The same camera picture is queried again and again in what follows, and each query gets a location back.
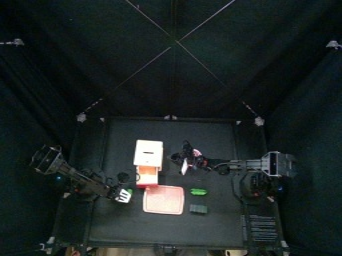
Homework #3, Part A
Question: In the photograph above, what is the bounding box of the grey vertical frame pole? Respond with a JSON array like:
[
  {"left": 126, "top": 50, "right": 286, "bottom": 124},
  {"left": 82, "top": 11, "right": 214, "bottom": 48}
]
[{"left": 163, "top": 0, "right": 179, "bottom": 121}]

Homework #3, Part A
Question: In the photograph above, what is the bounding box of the orange white small object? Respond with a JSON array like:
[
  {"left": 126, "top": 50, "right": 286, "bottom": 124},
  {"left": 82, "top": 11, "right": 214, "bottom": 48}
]
[{"left": 135, "top": 165, "right": 161, "bottom": 189}]

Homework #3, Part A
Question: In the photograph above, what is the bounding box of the black rectangular block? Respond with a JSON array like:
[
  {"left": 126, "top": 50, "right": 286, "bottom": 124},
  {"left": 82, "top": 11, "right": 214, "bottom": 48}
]
[{"left": 189, "top": 203, "right": 210, "bottom": 215}]

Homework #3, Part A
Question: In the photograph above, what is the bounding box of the white text label sticker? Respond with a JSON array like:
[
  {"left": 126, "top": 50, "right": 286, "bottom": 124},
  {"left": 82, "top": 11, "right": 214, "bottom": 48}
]
[{"left": 247, "top": 214, "right": 281, "bottom": 245}]

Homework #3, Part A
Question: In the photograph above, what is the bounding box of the beige plastic tray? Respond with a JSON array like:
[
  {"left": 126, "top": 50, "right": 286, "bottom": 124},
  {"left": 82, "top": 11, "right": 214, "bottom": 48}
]
[{"left": 142, "top": 184, "right": 186, "bottom": 216}]

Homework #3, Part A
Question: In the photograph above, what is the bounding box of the pale wooden toy cabinet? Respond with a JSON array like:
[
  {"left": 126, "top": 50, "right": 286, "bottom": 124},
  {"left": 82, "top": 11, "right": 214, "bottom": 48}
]
[{"left": 133, "top": 139, "right": 165, "bottom": 168}]

